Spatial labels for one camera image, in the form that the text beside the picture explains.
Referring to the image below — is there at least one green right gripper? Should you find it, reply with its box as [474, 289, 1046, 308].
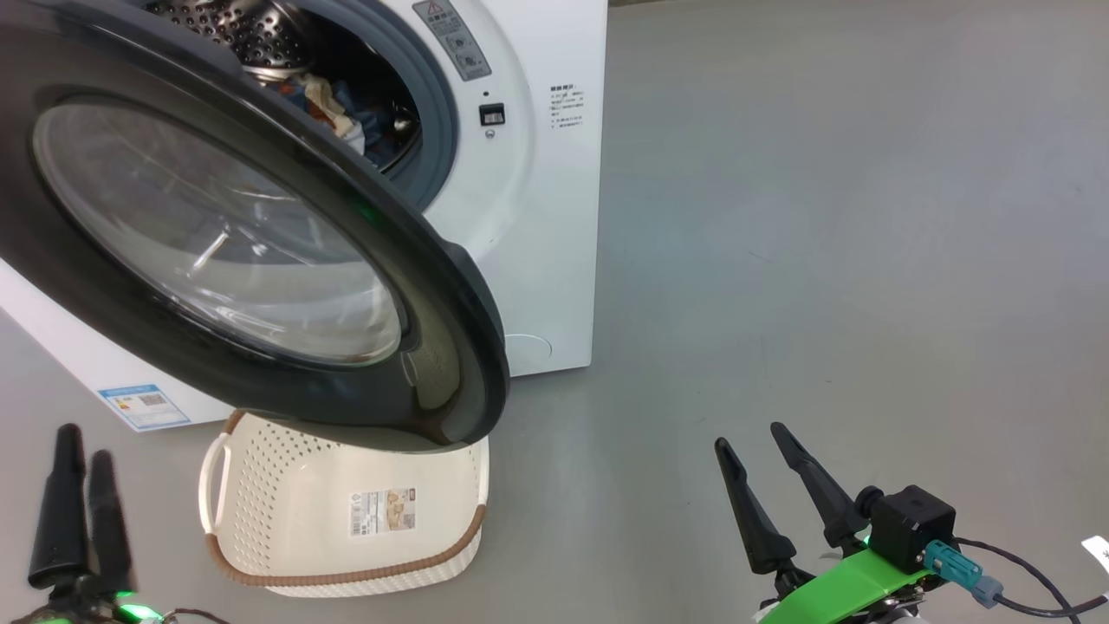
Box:
[715, 422, 941, 624]

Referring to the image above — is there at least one white front-load washing machine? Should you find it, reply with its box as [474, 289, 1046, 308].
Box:
[0, 0, 609, 432]

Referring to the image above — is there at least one round drain filter cover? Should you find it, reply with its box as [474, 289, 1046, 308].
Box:
[505, 334, 553, 376]

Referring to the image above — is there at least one paper basket label sticker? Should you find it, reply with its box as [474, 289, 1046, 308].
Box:
[349, 488, 418, 538]

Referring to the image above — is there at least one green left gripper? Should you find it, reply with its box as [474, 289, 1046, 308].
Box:
[9, 424, 170, 624]

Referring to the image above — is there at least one cream perforated laundry basket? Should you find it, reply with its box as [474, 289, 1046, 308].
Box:
[198, 412, 490, 599]

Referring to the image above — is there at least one grey warning sticker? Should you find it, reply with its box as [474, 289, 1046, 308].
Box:
[413, 0, 492, 81]

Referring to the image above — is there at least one blue energy label sticker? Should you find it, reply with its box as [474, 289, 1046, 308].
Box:
[98, 384, 191, 432]

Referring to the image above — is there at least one perforated steel washer drum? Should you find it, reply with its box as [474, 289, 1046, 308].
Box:
[143, 0, 323, 83]

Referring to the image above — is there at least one blue patterned garment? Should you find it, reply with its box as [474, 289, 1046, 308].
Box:
[260, 78, 410, 170]

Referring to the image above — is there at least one washing machine glass door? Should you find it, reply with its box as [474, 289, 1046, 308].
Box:
[0, 0, 512, 454]

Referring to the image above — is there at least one teal cable connector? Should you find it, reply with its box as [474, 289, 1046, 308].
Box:
[923, 540, 1004, 608]

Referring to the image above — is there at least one thin black right gripper cable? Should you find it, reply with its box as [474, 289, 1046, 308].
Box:
[953, 537, 1109, 618]

